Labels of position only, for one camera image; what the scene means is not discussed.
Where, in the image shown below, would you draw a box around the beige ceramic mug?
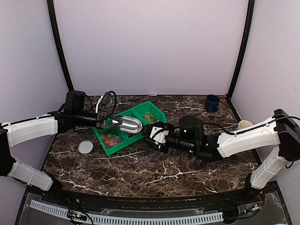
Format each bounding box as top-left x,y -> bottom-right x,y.
238,120 -> 253,130

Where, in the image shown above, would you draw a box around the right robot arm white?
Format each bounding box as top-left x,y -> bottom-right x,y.
142,109 -> 300,203

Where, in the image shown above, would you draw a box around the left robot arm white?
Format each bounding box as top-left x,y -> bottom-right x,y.
0,109 -> 124,204

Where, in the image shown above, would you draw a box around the white round lid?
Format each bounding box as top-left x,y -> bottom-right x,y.
78,140 -> 94,154

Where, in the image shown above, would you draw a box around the red-orange gummy candies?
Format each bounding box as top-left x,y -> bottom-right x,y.
100,133 -> 123,149

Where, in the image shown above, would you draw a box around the yellow-green gummy candies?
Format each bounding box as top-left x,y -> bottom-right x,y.
142,112 -> 159,124

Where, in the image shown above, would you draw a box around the white slotted cable duct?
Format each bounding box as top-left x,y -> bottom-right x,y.
29,200 -> 224,225

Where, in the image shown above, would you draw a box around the dark blue mug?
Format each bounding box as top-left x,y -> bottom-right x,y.
205,94 -> 220,113

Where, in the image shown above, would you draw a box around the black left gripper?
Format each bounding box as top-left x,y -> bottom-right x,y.
73,110 -> 122,129

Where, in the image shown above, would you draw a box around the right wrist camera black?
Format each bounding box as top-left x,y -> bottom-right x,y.
150,125 -> 170,145

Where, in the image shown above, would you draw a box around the black front rail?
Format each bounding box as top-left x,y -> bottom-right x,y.
43,189 -> 265,211

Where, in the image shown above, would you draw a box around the green three-compartment candy bin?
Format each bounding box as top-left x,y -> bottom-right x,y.
93,101 -> 167,157

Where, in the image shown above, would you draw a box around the silver metal scoop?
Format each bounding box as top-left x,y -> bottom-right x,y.
113,115 -> 143,134

